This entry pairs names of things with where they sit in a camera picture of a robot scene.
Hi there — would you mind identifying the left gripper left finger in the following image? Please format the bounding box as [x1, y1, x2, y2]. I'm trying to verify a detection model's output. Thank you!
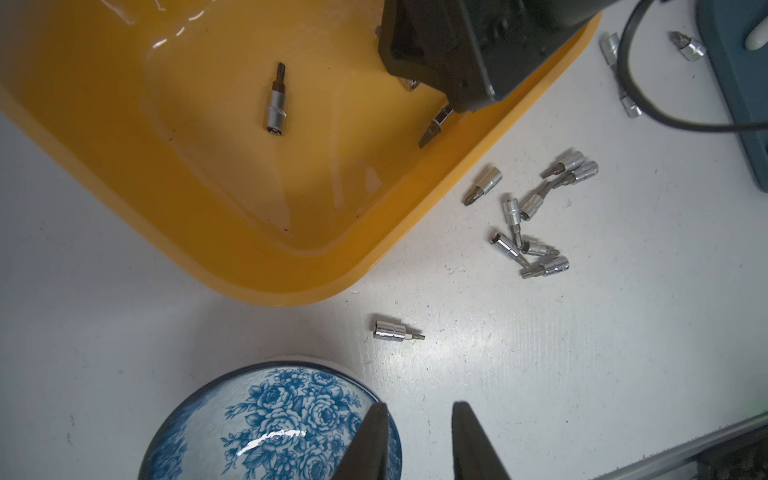
[332, 403, 389, 480]

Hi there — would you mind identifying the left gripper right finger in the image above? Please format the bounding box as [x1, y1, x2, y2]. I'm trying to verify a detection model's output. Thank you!
[451, 401, 511, 480]

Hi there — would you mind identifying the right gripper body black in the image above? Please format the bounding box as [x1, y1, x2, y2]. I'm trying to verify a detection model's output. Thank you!
[378, 0, 613, 112]

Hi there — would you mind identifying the silver socket bit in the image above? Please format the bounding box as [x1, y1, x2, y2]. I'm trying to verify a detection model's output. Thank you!
[418, 103, 454, 149]
[669, 31, 707, 62]
[540, 149, 586, 179]
[502, 198, 523, 249]
[521, 240, 560, 257]
[620, 95, 642, 119]
[520, 161, 599, 221]
[463, 166, 503, 206]
[490, 232, 531, 270]
[521, 256, 570, 279]
[600, 33, 620, 68]
[373, 321, 425, 342]
[265, 62, 287, 136]

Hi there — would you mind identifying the yellow plastic storage box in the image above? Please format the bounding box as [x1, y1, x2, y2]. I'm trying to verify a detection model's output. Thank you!
[1, 1, 598, 306]

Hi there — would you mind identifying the blue white ceramic bowl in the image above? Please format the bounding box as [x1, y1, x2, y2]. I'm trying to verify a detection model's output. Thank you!
[138, 359, 380, 479]

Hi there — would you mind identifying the teal tray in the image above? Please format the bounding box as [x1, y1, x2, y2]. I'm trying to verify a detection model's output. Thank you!
[695, 0, 768, 193]

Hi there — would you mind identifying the aluminium front rail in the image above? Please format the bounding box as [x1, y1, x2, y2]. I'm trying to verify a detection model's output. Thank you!
[598, 412, 767, 480]

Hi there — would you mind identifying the white handled knife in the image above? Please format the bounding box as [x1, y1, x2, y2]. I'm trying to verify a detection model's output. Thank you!
[744, 17, 768, 51]

